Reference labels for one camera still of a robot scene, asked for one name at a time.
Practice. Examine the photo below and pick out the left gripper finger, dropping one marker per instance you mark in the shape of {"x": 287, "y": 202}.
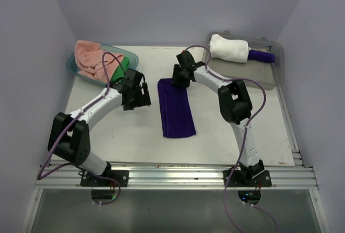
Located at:
{"x": 146, "y": 101}
{"x": 135, "y": 104}

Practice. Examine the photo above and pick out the rolled white towel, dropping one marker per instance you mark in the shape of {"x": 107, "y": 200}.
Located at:
{"x": 232, "y": 50}

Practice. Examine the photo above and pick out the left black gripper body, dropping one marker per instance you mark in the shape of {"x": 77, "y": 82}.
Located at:
{"x": 137, "y": 93}

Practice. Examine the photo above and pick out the dark purple towel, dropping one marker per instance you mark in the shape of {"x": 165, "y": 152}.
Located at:
{"x": 176, "y": 116}

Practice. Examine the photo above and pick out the grey transparent plastic tray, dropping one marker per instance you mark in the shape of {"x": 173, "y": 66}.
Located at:
{"x": 267, "y": 75}

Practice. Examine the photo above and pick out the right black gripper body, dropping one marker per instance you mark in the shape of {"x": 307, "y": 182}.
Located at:
{"x": 179, "y": 77}

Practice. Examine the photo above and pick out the green towel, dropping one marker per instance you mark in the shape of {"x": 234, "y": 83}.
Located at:
{"x": 121, "y": 70}

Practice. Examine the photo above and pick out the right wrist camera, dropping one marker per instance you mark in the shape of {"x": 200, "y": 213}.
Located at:
{"x": 185, "y": 59}

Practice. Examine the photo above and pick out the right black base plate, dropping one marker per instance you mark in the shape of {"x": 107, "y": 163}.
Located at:
{"x": 262, "y": 180}

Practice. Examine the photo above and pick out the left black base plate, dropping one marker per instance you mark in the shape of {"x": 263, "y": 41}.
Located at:
{"x": 109, "y": 178}

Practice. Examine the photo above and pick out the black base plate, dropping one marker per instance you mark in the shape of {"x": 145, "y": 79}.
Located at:
{"x": 109, "y": 178}
{"x": 262, "y": 180}

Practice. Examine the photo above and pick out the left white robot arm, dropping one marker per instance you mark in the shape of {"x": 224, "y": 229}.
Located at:
{"x": 70, "y": 139}

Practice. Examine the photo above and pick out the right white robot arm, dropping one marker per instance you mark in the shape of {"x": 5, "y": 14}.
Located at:
{"x": 235, "y": 107}

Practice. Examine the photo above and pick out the pink towel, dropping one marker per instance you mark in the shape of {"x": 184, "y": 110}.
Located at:
{"x": 92, "y": 63}

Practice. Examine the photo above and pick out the teal plastic bin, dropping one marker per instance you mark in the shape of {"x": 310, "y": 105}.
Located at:
{"x": 72, "y": 67}

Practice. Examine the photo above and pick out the rolled purple towel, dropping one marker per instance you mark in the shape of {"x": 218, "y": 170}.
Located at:
{"x": 261, "y": 56}

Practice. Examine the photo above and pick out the aluminium mounting rail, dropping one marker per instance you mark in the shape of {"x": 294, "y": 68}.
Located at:
{"x": 179, "y": 176}

